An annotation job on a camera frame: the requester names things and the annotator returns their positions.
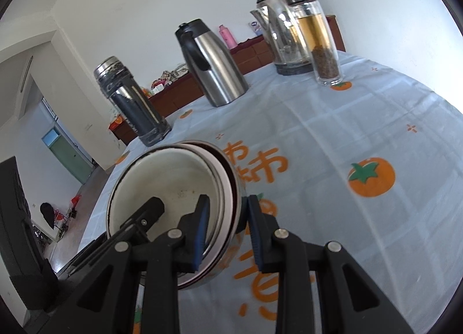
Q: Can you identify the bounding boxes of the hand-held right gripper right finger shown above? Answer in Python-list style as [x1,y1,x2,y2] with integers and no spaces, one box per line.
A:
[247,194,415,334]

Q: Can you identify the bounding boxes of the black thermos flask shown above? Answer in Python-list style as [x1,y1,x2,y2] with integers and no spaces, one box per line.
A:
[93,56,172,147]

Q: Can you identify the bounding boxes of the persimmon print tablecloth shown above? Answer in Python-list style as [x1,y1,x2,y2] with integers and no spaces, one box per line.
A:
[78,51,463,334]

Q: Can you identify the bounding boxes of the black chair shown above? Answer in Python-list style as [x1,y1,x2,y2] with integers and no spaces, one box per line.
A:
[39,202,58,229]

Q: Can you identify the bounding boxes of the glass tea bottle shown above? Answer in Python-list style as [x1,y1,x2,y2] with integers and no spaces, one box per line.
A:
[282,0,343,87]

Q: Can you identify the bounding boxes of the steel electric kettle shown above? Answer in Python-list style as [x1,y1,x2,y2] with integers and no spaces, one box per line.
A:
[249,0,315,76]

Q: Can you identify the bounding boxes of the green door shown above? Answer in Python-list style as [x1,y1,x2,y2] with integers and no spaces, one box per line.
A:
[41,127,94,185]

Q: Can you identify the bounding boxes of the pink thermos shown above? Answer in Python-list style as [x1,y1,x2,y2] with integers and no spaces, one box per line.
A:
[218,25,237,50]

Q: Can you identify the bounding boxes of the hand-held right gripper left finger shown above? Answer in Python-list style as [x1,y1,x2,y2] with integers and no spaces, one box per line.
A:
[36,194,211,334]

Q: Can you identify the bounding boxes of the white enamel bowl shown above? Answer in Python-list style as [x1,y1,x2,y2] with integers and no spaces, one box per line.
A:
[106,143,227,277]

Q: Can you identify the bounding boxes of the stainless steel bowl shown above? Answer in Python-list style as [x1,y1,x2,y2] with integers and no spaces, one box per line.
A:
[105,140,244,289]

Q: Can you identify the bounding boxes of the steel carafe with black handle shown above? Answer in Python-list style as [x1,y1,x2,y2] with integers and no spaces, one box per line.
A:
[175,19,250,107]

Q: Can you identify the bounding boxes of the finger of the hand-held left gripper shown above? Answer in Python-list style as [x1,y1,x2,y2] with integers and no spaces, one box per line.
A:
[58,196,165,278]

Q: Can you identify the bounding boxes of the dark wooden cabinet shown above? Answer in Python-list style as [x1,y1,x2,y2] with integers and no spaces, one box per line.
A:
[109,14,346,146]

